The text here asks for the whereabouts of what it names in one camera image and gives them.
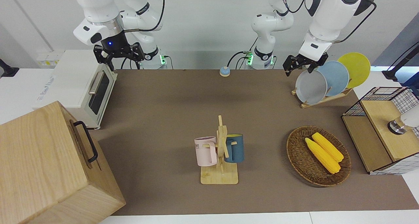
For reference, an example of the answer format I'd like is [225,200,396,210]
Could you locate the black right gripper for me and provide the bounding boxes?
[94,31,145,71]

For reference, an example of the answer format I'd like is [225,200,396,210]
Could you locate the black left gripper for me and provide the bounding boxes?
[283,53,329,77]

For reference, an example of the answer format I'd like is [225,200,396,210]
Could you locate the gray plate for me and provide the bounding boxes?
[295,69,328,105]

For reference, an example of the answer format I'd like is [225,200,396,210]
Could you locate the light blue plate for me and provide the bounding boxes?
[317,61,350,97]

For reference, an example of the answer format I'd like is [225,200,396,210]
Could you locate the wooden plate rack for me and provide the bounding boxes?
[291,86,354,109]

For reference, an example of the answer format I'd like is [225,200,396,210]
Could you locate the yellow plate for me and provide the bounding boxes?
[337,52,371,89]

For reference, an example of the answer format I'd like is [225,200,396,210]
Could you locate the white toaster oven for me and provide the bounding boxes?
[32,50,118,130]

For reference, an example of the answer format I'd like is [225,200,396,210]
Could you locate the brown table mat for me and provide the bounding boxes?
[88,68,419,216]

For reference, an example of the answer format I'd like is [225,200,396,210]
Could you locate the yellow corn cob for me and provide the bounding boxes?
[305,138,341,174]
[312,132,344,162]

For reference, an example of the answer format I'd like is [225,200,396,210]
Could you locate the round wicker basket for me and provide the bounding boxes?
[286,126,352,187]

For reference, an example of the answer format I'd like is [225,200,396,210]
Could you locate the wooden basket lid board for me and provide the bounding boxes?
[360,100,419,162]

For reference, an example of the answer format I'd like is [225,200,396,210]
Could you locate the dark blue object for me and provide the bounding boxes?
[402,72,419,97]

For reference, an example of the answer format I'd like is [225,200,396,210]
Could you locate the dark blue mug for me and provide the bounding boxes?
[225,134,245,163]

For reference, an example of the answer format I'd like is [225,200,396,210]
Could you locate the pink mug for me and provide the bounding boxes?
[194,137,218,167]

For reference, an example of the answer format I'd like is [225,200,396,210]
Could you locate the wooden cabinet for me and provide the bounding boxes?
[0,101,126,224]

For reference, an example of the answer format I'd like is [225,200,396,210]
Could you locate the wooden mug tree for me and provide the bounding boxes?
[200,115,239,185]

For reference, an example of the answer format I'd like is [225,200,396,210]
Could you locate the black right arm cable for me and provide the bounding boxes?
[123,0,165,33]

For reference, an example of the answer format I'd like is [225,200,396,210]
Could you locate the white wall socket strip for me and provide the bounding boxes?
[37,51,65,68]

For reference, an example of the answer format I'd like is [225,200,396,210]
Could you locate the black left base cable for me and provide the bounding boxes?
[228,50,251,70]

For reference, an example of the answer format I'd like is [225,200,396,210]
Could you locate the black camera stand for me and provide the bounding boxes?
[381,42,419,82]
[0,59,19,78]

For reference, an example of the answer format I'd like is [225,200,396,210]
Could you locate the black cabinet handle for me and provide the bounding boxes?
[73,121,99,163]

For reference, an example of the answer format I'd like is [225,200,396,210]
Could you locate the wire and wood shelf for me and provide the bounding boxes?
[341,86,419,176]

